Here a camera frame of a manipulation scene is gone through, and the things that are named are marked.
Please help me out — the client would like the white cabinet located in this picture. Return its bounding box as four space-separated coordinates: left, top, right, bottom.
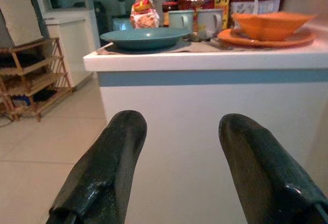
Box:
43 11 96 91

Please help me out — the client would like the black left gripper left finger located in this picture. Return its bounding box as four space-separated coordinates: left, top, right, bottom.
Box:
45 110 148 224

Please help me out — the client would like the white board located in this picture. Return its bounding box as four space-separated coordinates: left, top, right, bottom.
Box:
0 0 44 49

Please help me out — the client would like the white kitchen counter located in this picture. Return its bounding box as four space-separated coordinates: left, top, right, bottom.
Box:
83 21 328 224

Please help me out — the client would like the red snack box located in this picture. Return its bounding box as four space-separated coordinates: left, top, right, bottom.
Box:
177 0 218 11

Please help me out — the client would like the orange bowl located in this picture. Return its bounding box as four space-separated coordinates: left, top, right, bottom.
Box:
232 11 317 42

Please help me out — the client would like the red lidded jar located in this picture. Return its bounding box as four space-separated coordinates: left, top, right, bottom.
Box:
162 2 178 28

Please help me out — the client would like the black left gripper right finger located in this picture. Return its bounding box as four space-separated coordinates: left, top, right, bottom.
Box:
218 113 328 224

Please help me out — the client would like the teal plate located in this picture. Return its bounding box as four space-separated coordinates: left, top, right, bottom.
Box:
99 27 192 51

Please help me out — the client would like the orange plate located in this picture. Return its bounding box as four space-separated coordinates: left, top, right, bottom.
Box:
217 28 317 49

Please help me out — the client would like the light blue mug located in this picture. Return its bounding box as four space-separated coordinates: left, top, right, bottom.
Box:
168 10 195 30

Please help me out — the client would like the white printed mug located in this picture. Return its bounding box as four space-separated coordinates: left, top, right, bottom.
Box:
196 9 223 40

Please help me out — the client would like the clear bag of cookies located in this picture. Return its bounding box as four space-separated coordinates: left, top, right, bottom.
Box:
129 0 160 29

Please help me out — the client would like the wooden shoe rack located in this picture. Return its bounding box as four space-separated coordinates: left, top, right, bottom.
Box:
0 37 73 123

